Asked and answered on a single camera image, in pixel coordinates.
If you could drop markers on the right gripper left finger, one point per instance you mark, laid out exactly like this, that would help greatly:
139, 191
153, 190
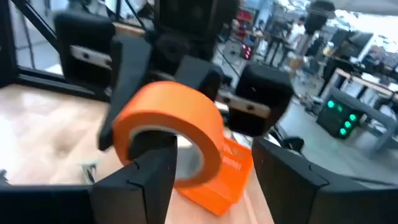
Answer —
146, 193

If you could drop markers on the wooden top desk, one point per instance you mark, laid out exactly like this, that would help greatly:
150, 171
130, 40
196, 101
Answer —
357, 81

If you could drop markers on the person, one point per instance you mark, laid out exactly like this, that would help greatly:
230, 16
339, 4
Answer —
297, 32

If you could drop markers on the orange plastic basket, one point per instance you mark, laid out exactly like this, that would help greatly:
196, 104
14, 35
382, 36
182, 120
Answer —
230, 183

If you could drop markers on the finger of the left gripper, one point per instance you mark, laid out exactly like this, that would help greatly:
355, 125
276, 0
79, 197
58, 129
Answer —
130, 62
199, 74

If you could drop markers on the red storage shelf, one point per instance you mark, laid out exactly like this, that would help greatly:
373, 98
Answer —
245, 15

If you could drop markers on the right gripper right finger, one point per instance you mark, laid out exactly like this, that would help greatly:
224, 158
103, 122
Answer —
292, 193

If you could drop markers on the black aluminium table frame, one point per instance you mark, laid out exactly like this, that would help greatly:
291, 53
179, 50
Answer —
46, 82

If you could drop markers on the black box pink lights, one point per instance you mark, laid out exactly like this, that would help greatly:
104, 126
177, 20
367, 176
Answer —
247, 51

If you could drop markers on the orange tape roll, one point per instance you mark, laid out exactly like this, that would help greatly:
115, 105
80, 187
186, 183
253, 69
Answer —
174, 102

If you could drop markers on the computer tower green lights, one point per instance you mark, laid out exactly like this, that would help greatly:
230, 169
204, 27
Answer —
329, 121

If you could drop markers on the grey-green staple remover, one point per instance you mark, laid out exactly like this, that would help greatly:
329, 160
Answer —
90, 174

